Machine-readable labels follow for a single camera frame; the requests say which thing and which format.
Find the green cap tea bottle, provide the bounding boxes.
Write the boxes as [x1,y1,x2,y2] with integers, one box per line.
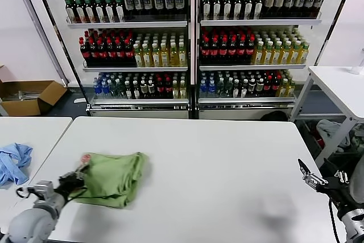
[254,0,264,20]
[233,0,244,20]
[212,0,223,20]
[64,0,77,24]
[75,0,86,24]
[243,0,254,20]
[84,0,96,24]
[105,0,115,23]
[114,0,126,23]
[222,0,233,20]
[94,0,106,23]
[202,0,213,20]

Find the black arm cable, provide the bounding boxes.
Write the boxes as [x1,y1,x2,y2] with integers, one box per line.
[15,187,88,201]
[328,197,342,243]

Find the white beverage shelf unit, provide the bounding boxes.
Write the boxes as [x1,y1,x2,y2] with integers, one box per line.
[31,0,197,120]
[195,0,359,121]

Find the silver metal parts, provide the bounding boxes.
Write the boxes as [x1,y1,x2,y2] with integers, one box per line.
[17,90,39,101]

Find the clear plastic cup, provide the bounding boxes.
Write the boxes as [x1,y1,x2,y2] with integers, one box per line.
[350,55,364,75]

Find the green polo shirt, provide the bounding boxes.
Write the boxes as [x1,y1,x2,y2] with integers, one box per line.
[69,151,150,209]

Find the beige label dark drink bottle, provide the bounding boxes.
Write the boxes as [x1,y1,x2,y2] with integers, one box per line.
[275,0,286,18]
[264,0,275,18]

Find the small red cap cola bottle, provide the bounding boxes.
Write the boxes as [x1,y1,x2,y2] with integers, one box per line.
[164,77,173,99]
[271,75,280,98]
[263,75,272,98]
[156,77,166,99]

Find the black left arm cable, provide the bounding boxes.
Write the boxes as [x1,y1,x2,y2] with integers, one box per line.
[15,187,88,201]

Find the crumpled light blue cloth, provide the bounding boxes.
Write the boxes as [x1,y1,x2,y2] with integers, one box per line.
[0,142,34,189]

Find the pale clothes pile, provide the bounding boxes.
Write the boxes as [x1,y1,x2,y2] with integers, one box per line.
[351,131,364,153]

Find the white side table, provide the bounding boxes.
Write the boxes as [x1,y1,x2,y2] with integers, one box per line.
[289,65,364,170]

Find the black bag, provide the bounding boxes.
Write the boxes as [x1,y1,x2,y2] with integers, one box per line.
[260,110,288,122]

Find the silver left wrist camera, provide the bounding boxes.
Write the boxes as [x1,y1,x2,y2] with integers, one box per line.
[28,180,55,199]

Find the person's grey trouser leg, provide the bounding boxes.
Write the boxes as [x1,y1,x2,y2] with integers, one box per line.
[351,163,364,204]

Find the open cardboard box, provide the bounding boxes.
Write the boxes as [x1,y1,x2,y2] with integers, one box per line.
[0,65,68,117]

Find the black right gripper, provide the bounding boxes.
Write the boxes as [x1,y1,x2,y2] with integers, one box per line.
[297,158,354,207]

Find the black storage crate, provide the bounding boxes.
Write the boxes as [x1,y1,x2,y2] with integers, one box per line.
[297,120,361,171]

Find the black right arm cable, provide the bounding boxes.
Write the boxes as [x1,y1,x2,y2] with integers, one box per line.
[328,197,342,243]

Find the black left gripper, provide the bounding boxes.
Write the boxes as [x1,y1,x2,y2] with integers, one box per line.
[58,162,91,195]

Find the grey crumpled cloth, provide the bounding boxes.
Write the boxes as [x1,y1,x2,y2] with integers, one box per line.
[316,120,351,149]

